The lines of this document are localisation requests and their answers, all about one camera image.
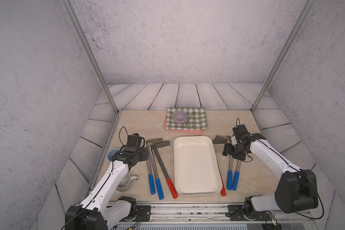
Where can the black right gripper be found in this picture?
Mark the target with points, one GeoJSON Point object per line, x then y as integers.
{"type": "Point", "coordinates": [226, 150]}

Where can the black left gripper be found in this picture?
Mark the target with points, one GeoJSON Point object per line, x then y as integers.
{"type": "Point", "coordinates": [145, 152]}

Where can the grey hoe red handle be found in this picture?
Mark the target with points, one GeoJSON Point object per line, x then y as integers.
{"type": "Point", "coordinates": [219, 142]}
{"type": "Point", "coordinates": [160, 143]}

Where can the steel hoe blue handle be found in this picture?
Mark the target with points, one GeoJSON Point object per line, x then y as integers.
{"type": "Point", "coordinates": [236, 176]}
{"type": "Point", "coordinates": [157, 179]}
{"type": "Point", "coordinates": [230, 172]}
{"type": "Point", "coordinates": [150, 167]}

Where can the cream storage box tray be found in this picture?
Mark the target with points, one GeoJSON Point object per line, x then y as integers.
{"type": "Point", "coordinates": [195, 166]}

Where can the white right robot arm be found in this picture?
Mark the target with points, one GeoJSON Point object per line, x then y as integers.
{"type": "Point", "coordinates": [297, 187]}

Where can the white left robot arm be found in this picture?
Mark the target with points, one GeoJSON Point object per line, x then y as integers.
{"type": "Point", "coordinates": [93, 213]}

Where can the blue round cup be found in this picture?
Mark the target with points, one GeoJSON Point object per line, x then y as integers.
{"type": "Point", "coordinates": [112, 154]}

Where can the grey ribbed ceramic cup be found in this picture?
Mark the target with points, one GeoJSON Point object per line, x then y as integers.
{"type": "Point", "coordinates": [127, 183]}

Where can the pink tray under cloth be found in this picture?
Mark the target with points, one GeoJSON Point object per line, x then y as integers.
{"type": "Point", "coordinates": [184, 131]}

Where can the green checkered cloth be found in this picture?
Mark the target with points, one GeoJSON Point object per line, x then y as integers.
{"type": "Point", "coordinates": [198, 121]}

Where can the metal tongs on cloth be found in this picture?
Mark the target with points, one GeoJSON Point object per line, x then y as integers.
{"type": "Point", "coordinates": [189, 119]}

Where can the small purple bowl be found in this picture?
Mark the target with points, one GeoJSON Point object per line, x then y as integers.
{"type": "Point", "coordinates": [179, 117]}

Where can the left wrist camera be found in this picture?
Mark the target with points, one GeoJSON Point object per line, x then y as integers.
{"type": "Point", "coordinates": [135, 141]}

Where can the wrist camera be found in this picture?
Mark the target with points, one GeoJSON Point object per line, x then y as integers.
{"type": "Point", "coordinates": [135, 141]}
{"type": "Point", "coordinates": [239, 131]}

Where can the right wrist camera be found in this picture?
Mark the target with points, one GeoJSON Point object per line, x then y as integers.
{"type": "Point", "coordinates": [239, 131]}

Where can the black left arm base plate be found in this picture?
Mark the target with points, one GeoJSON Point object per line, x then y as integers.
{"type": "Point", "coordinates": [141, 214]}

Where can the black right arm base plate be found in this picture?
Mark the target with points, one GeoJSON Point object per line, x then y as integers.
{"type": "Point", "coordinates": [236, 213]}

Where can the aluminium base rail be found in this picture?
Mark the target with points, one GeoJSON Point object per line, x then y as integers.
{"type": "Point", "coordinates": [210, 216]}

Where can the aluminium corner post left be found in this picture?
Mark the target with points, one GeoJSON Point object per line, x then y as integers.
{"type": "Point", "coordinates": [69, 10]}

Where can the aluminium corner post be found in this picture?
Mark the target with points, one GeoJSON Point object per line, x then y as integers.
{"type": "Point", "coordinates": [304, 14]}
{"type": "Point", "coordinates": [69, 10]}

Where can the aluminium corner post right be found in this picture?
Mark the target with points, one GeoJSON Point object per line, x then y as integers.
{"type": "Point", "coordinates": [304, 14]}

